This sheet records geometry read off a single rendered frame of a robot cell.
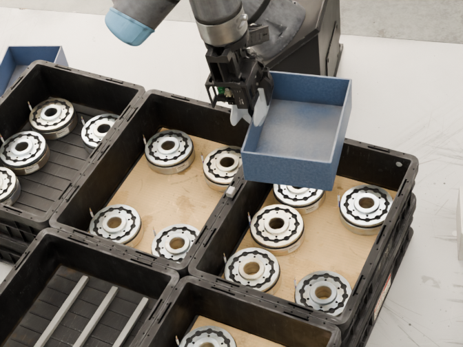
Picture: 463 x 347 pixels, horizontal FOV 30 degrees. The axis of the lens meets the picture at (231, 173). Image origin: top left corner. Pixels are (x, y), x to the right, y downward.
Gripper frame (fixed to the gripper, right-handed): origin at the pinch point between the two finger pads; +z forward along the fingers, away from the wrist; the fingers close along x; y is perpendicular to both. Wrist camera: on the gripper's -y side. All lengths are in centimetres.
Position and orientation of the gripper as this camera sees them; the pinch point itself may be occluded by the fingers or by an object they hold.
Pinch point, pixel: (256, 116)
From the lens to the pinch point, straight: 148.4
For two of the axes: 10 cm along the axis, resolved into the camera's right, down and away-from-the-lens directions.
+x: 9.3, 0.6, -3.6
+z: 2.3, 6.7, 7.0
